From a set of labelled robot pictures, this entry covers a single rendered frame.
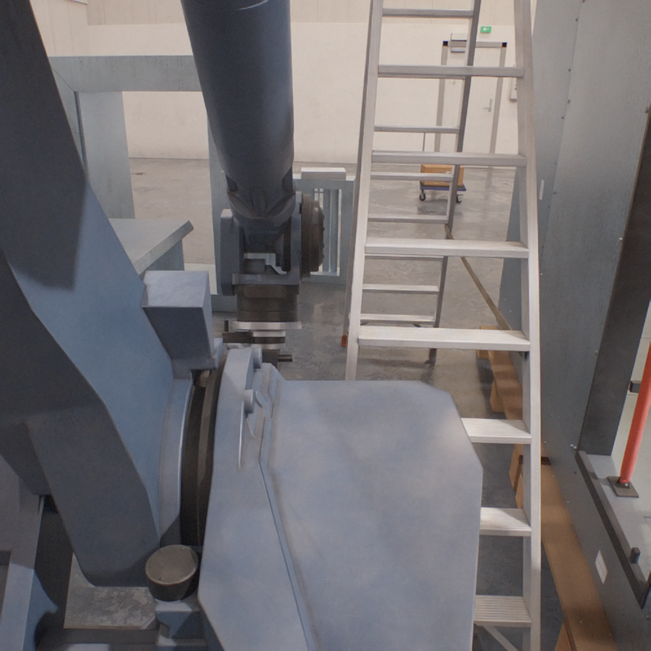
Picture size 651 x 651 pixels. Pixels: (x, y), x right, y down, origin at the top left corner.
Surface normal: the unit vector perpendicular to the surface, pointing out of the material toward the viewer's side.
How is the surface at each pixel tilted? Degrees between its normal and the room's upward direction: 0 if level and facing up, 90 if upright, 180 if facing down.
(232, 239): 68
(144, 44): 90
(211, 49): 131
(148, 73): 90
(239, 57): 137
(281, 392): 0
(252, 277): 13
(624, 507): 0
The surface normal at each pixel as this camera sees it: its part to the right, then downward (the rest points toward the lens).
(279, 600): 0.02, -0.68
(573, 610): 0.01, -0.92
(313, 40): -0.12, 0.39
